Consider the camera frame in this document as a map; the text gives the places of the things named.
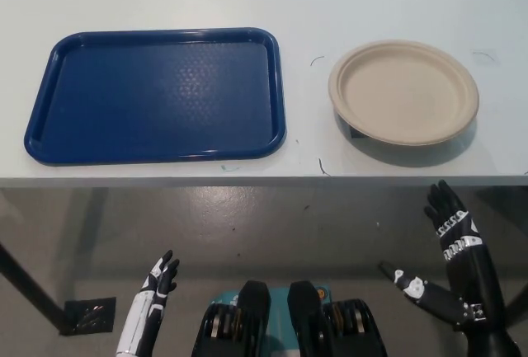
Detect black table leg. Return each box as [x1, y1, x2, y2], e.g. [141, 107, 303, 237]
[505, 284, 528, 329]
[0, 241, 79, 333]

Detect beige paper plate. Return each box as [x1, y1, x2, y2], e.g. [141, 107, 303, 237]
[328, 38, 480, 143]

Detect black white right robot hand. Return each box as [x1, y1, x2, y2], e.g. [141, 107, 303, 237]
[378, 179, 507, 329]

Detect blue plastic serving tray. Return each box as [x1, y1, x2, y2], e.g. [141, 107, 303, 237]
[23, 26, 288, 165]

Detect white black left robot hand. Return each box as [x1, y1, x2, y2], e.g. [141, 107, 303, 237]
[116, 249, 181, 357]

